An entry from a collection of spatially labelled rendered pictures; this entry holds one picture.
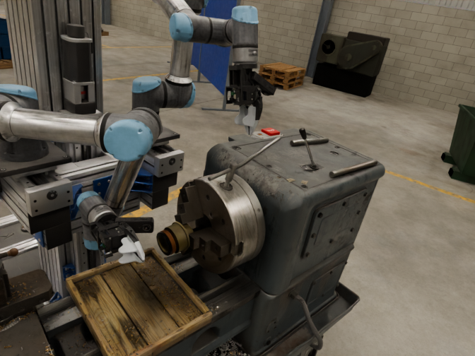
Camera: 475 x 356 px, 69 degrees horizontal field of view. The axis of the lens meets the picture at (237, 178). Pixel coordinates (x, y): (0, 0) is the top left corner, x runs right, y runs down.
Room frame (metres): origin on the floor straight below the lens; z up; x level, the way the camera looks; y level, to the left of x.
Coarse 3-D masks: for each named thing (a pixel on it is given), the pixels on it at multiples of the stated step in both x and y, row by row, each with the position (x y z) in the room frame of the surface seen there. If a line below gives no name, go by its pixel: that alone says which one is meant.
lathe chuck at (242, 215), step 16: (208, 176) 0.98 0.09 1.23; (224, 176) 0.97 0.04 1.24; (208, 192) 0.90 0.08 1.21; (224, 192) 0.88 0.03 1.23; (240, 192) 0.91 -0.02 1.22; (208, 208) 0.89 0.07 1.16; (224, 208) 0.84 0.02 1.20; (240, 208) 0.86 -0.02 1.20; (192, 224) 0.94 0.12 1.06; (208, 224) 0.96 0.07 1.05; (224, 224) 0.84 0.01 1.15; (240, 224) 0.83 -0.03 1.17; (256, 224) 0.86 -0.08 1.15; (240, 240) 0.81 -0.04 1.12; (256, 240) 0.85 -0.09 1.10; (192, 256) 0.93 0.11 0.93; (208, 256) 0.87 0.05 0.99; (224, 256) 0.82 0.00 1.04; (240, 256) 0.81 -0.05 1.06; (224, 272) 0.82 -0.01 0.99
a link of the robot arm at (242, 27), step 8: (240, 8) 1.05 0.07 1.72; (248, 8) 1.05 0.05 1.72; (256, 8) 1.08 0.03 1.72; (232, 16) 1.07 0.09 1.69; (240, 16) 1.05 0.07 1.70; (248, 16) 1.05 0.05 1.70; (256, 16) 1.07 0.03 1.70; (232, 24) 1.07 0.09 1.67; (240, 24) 1.04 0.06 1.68; (248, 24) 1.04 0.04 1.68; (256, 24) 1.06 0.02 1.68; (232, 32) 1.06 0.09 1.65; (240, 32) 1.04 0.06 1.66; (248, 32) 1.04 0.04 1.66; (256, 32) 1.06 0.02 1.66; (232, 40) 1.09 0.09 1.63; (240, 40) 1.04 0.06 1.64; (248, 40) 1.04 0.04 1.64; (256, 40) 1.05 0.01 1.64
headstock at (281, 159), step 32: (224, 160) 1.11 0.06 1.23; (256, 160) 1.10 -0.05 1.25; (288, 160) 1.15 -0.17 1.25; (320, 160) 1.20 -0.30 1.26; (352, 160) 1.26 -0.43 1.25; (256, 192) 0.97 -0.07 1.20; (288, 192) 0.92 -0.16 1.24; (320, 192) 0.96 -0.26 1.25; (352, 192) 1.15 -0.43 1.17; (288, 224) 0.88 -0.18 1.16; (320, 224) 1.00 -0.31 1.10; (352, 224) 1.19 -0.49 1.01; (256, 256) 0.93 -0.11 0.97; (288, 256) 0.89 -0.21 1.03; (320, 256) 1.08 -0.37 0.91
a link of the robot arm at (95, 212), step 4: (96, 208) 0.86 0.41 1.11; (100, 208) 0.86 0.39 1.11; (104, 208) 0.86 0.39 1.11; (108, 208) 0.87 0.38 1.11; (92, 212) 0.85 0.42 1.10; (96, 212) 0.84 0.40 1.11; (100, 212) 0.84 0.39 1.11; (104, 212) 0.84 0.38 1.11; (108, 212) 0.85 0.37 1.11; (112, 212) 0.86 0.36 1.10; (88, 216) 0.85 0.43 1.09; (92, 216) 0.84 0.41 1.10; (96, 216) 0.83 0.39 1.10; (88, 220) 0.84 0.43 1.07; (92, 220) 0.83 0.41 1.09
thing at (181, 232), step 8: (176, 224) 0.84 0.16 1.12; (184, 224) 0.86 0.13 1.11; (160, 232) 0.80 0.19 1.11; (168, 232) 0.80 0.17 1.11; (176, 232) 0.80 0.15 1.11; (184, 232) 0.82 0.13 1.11; (192, 232) 0.84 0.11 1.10; (160, 240) 0.82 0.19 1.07; (168, 240) 0.78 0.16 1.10; (176, 240) 0.79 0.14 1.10; (184, 240) 0.80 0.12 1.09; (160, 248) 0.80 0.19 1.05; (168, 248) 0.77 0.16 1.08; (176, 248) 0.79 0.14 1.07; (184, 248) 0.80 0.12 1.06
